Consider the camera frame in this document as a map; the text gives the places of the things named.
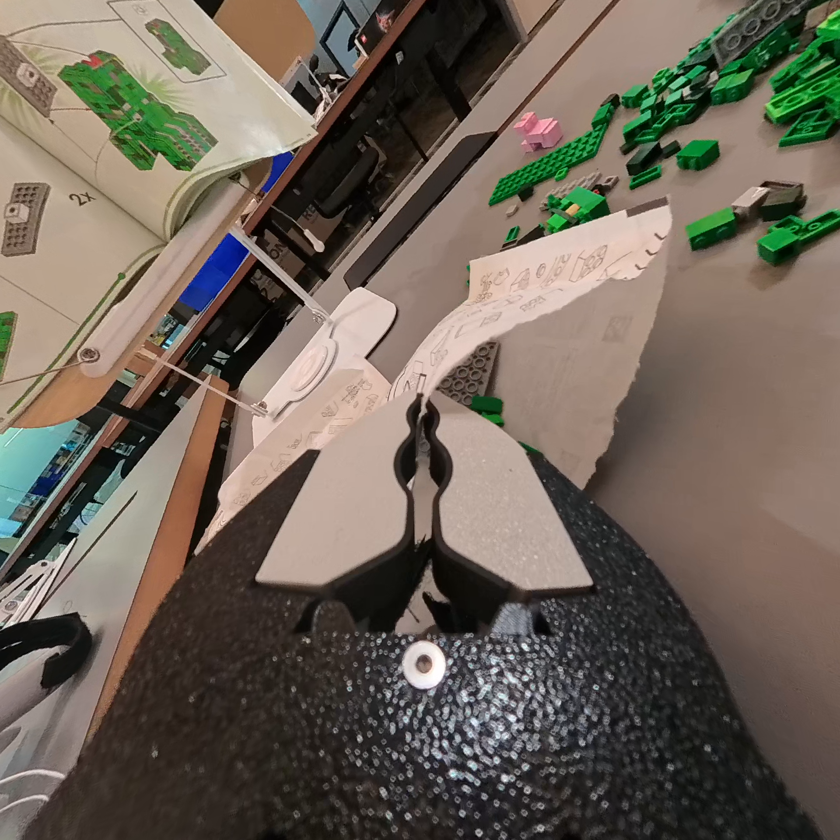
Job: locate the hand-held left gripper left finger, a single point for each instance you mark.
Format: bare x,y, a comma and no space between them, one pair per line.
341,512

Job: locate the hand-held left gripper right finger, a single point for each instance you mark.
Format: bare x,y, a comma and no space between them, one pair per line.
512,512

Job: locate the white paper bag brick print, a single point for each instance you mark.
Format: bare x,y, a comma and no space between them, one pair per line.
558,341

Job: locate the wooden book stand white base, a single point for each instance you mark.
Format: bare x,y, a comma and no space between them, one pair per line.
358,315

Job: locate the pile of green bricks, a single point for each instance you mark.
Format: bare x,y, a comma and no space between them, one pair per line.
697,155

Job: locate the brick building instruction booklet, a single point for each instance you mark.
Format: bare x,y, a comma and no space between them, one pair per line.
85,131

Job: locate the adjacent grey desk wooden edge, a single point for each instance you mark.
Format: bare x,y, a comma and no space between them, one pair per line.
118,499

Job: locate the grey studded plate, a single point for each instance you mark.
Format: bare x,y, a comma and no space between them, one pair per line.
469,377

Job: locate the blue storage bin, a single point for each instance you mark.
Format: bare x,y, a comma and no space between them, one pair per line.
216,269
282,163

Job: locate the white flat stand parts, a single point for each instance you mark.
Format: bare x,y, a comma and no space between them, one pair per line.
29,587

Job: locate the black office chair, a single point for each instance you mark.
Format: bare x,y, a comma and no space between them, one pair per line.
358,177

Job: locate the large flat green plate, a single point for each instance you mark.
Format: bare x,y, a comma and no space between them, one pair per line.
551,164

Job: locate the pink brick piece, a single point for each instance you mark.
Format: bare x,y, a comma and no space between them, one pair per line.
535,128

